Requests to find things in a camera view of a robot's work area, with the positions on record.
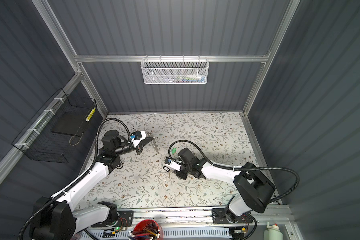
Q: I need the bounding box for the grey strap metal keyring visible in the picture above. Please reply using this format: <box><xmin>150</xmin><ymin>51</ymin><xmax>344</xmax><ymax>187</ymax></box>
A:
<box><xmin>151</xmin><ymin>137</ymin><xmax>159</xmax><ymax>154</ymax></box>

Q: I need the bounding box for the black tag key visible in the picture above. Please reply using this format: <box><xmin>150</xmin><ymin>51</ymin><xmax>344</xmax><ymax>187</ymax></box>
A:
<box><xmin>163</xmin><ymin>166</ymin><xmax>171</xmax><ymax>177</ymax></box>

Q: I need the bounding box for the green tag key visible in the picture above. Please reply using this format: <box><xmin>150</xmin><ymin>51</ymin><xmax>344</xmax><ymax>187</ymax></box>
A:
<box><xmin>171</xmin><ymin>148</ymin><xmax>177</xmax><ymax>159</ymax></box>

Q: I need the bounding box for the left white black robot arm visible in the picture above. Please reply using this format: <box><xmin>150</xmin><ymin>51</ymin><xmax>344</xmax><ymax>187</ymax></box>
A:
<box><xmin>18</xmin><ymin>130</ymin><xmax>155</xmax><ymax>240</ymax></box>

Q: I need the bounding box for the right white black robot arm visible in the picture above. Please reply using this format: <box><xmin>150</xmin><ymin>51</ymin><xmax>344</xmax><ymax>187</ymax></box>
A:
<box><xmin>164</xmin><ymin>148</ymin><xmax>276</xmax><ymax>223</ymax></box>

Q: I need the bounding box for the yellow marker pen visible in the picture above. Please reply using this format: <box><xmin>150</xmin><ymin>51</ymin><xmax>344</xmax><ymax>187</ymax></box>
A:
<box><xmin>85</xmin><ymin>107</ymin><xmax>97</xmax><ymax>122</ymax></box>

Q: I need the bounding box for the red pencil cup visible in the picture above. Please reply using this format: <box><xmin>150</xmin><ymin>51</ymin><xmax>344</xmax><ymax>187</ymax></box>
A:
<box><xmin>128</xmin><ymin>220</ymin><xmax>164</xmax><ymax>240</ymax></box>

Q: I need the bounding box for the white plastic bottle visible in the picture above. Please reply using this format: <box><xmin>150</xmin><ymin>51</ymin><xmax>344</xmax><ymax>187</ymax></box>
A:
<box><xmin>263</xmin><ymin>222</ymin><xmax>284</xmax><ymax>240</ymax></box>

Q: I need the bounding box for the right black corrugated cable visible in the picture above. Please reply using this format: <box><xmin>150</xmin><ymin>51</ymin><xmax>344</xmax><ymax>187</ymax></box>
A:
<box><xmin>167</xmin><ymin>139</ymin><xmax>300</xmax><ymax>205</ymax></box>

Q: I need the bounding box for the black corrugated cable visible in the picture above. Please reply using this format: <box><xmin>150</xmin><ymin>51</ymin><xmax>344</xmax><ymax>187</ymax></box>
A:
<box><xmin>17</xmin><ymin>117</ymin><xmax>132</xmax><ymax>240</ymax></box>
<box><xmin>167</xmin><ymin>139</ymin><xmax>300</xmax><ymax>205</ymax></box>

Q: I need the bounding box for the left black corrugated cable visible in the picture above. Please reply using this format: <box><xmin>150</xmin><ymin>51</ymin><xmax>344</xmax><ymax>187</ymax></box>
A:
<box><xmin>17</xmin><ymin>117</ymin><xmax>132</xmax><ymax>240</ymax></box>

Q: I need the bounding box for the white mesh wall basket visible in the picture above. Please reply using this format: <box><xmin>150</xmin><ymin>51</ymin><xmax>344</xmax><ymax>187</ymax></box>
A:
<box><xmin>141</xmin><ymin>58</ymin><xmax>210</xmax><ymax>85</ymax></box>

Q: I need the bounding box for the black wire wall basket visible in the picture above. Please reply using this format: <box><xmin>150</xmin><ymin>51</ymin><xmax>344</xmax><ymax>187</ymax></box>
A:
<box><xmin>12</xmin><ymin>89</ymin><xmax>97</xmax><ymax>164</ymax></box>

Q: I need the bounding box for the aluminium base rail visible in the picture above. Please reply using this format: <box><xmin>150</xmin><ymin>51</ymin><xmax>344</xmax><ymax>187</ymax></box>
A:
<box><xmin>88</xmin><ymin>205</ymin><xmax>302</xmax><ymax>240</ymax></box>

